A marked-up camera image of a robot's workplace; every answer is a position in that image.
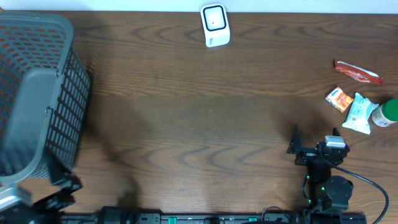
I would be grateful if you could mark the white barcode scanner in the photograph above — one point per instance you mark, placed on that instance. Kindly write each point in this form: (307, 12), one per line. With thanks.
(215, 25)

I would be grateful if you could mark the mint green wipes pack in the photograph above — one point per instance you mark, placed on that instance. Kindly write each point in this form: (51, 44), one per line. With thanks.
(359, 114)

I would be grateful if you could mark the red snack wrapper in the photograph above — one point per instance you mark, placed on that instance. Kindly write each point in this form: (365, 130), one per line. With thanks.
(358, 73)

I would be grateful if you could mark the orange small box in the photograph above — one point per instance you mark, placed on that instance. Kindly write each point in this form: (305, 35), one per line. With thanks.
(338, 99)

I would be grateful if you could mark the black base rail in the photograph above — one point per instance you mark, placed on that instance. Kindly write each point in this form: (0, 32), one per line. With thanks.
(270, 215)

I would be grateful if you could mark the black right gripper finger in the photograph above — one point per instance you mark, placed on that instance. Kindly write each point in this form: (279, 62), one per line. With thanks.
(339, 133)
(295, 145)

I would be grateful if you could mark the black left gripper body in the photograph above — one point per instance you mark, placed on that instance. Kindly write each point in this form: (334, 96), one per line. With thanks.
(41, 213)

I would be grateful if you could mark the green lid jar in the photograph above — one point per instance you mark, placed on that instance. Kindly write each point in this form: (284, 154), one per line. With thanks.
(386, 114)

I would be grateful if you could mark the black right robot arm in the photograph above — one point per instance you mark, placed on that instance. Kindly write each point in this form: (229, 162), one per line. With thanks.
(328, 195)

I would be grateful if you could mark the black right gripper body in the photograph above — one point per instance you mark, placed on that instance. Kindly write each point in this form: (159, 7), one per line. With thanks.
(306, 155)

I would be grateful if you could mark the dark grey plastic basket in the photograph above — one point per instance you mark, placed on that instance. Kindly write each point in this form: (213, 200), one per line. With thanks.
(44, 94)

